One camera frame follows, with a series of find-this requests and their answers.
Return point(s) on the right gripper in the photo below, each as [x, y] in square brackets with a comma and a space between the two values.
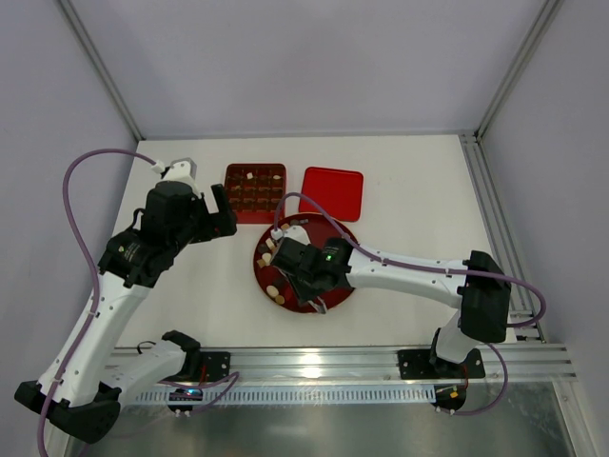
[299, 284]

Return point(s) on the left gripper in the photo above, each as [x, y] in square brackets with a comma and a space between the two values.
[207, 221]

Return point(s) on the red chocolate box with tray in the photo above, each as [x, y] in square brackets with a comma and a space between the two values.
[254, 201]

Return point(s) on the red box lid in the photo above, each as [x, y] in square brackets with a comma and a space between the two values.
[338, 191]

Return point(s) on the metal tongs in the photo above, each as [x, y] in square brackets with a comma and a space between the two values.
[300, 297]

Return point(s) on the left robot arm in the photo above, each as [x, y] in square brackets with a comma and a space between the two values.
[77, 394]

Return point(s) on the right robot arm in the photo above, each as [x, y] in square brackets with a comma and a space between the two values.
[474, 288]

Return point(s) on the white round swirl chocolate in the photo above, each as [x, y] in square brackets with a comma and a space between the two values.
[272, 291]

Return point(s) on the white dome chocolate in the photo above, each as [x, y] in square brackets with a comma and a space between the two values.
[266, 258]

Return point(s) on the round dark red plate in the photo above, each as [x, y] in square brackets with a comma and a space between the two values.
[319, 231]

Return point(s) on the right camera mount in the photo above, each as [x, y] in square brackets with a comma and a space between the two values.
[297, 233]

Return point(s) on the camera mount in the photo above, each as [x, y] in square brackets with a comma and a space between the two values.
[180, 171]
[297, 233]

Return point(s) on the left camera mount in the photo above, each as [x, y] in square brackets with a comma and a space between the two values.
[180, 171]

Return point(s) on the aluminium rail with cable duct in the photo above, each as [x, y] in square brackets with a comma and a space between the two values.
[270, 377]

